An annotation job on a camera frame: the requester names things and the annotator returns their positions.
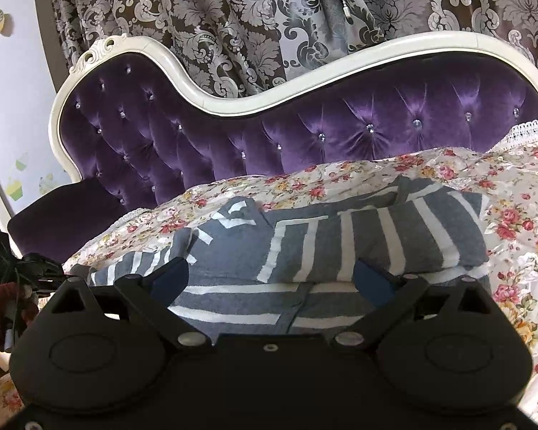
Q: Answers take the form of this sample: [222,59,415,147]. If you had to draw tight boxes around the brown damask curtain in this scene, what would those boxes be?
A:
[47,0,538,99]

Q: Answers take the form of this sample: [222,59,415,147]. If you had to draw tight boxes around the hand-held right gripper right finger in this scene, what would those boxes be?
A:
[329,257,491,350]

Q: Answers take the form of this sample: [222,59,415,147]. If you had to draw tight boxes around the grey white striped sweater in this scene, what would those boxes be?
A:
[87,177,491,336]

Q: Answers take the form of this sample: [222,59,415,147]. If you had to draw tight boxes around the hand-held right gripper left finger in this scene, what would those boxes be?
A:
[49,257,207,351]

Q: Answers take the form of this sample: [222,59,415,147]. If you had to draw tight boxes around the purple tufted sofa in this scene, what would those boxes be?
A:
[6,31,538,265]

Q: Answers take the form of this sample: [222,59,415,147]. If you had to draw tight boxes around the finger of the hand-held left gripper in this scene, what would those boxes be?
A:
[22,253,68,281]

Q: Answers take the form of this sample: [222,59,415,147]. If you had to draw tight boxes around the grey damask sheer curtain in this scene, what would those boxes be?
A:
[260,0,386,83]

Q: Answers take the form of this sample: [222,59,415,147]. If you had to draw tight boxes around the white lace cloth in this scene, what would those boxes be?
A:
[486,118,538,153]

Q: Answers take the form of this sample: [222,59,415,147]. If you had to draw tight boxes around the floral blanket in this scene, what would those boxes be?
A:
[0,141,538,413]

